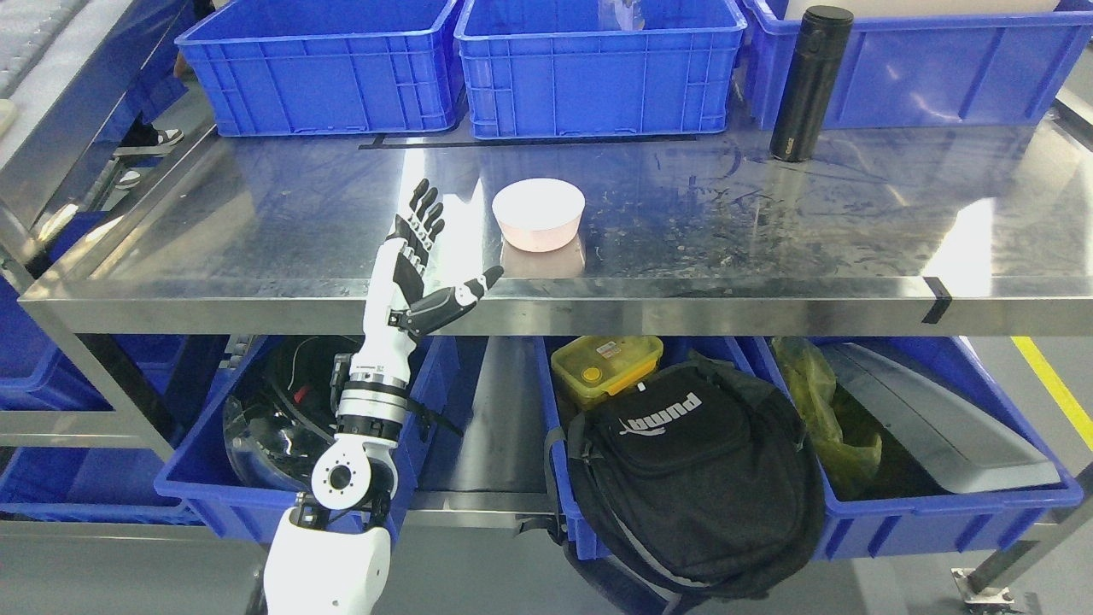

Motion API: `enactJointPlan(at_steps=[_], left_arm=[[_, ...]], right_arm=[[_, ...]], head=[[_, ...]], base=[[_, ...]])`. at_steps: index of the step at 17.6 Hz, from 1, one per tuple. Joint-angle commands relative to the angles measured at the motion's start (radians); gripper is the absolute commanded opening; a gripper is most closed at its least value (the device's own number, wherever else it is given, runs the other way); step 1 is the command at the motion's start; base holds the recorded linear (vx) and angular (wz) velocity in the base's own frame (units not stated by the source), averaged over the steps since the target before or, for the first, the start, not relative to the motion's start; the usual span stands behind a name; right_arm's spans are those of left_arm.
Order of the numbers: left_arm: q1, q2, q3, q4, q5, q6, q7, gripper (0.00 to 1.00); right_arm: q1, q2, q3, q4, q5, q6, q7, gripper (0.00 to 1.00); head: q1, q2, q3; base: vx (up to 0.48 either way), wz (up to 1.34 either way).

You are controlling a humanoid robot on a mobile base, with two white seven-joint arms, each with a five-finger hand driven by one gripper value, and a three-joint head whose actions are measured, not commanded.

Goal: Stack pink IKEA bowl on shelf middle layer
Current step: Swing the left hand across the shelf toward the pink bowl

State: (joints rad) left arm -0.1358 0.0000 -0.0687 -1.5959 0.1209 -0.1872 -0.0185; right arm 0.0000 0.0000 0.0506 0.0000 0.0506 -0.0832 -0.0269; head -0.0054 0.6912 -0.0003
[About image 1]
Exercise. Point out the black puma backpack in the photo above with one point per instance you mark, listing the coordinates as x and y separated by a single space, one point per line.
704 485

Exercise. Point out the pink ikea bowl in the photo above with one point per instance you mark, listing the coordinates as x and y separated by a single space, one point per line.
539 214

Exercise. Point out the black helmet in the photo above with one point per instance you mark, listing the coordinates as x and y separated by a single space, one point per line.
279 419

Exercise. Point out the black tape strip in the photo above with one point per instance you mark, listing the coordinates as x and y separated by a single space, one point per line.
941 300

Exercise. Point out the blue bin top left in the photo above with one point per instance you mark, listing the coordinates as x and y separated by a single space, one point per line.
295 68

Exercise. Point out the blue bin lower right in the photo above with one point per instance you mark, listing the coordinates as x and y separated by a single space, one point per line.
877 505

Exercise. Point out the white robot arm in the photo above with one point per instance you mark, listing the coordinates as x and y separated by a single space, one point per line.
332 550

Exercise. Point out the yellow-green plastic bag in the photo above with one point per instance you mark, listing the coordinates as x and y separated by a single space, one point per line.
828 410

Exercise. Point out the yellow lunch box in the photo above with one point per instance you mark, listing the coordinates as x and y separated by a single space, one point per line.
591 369

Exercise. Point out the blue bin top right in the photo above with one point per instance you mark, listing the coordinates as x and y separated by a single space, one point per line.
929 71

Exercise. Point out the grey plastic panel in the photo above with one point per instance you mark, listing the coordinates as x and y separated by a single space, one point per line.
962 448

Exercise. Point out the blue bin top middle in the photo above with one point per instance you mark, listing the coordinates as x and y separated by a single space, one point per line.
598 69

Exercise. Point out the black thermos bottle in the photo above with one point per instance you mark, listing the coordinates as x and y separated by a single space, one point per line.
819 50

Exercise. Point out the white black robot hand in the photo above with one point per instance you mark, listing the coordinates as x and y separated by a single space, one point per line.
398 313

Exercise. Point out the steel table frame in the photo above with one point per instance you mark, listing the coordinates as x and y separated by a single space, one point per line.
679 236

